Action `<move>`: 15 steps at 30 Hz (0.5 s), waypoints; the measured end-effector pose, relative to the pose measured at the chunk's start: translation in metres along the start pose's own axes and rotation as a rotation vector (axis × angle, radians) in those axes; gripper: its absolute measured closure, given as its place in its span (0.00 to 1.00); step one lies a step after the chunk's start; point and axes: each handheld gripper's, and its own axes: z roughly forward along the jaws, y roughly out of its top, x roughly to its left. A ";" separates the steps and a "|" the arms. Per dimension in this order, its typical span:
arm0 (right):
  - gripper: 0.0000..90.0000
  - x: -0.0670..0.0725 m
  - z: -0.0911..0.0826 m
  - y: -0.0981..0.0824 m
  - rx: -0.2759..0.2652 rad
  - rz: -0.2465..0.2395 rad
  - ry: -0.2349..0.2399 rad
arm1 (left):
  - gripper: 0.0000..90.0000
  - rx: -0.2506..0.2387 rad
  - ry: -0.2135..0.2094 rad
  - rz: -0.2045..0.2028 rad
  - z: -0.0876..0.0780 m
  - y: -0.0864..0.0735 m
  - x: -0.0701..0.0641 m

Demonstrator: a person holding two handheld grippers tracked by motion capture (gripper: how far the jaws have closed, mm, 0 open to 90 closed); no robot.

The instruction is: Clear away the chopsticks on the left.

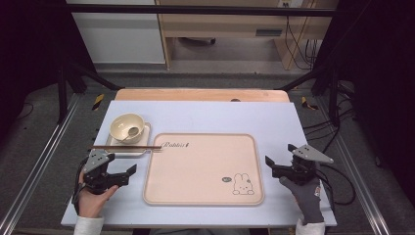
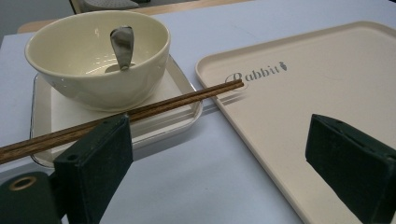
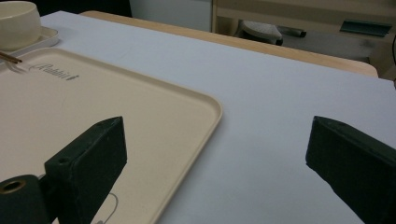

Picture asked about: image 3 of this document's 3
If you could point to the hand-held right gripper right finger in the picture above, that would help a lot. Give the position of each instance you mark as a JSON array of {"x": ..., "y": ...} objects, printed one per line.
[{"x": 358, "y": 168}]

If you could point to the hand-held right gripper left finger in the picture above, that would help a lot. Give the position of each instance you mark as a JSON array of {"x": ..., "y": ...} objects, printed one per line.
[{"x": 90, "y": 168}]

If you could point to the beige serving tray rabbit print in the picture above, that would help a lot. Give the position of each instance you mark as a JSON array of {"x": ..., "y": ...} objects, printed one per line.
[{"x": 140, "y": 118}]

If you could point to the dark brown chopstick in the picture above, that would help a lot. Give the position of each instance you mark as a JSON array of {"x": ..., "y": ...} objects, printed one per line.
[
  {"x": 14, "y": 60},
  {"x": 9, "y": 56}
]

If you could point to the cream ceramic bowl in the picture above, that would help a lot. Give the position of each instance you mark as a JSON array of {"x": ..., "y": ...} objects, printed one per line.
[{"x": 15, "y": 26}]

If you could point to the pale table cover sheet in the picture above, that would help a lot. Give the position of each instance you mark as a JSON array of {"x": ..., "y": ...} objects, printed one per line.
[{"x": 264, "y": 93}]

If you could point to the office chair base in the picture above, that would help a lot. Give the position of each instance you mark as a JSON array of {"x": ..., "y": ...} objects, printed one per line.
[{"x": 260, "y": 31}]

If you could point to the white cabinet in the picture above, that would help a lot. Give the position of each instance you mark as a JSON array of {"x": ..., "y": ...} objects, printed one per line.
[{"x": 171, "y": 14}]

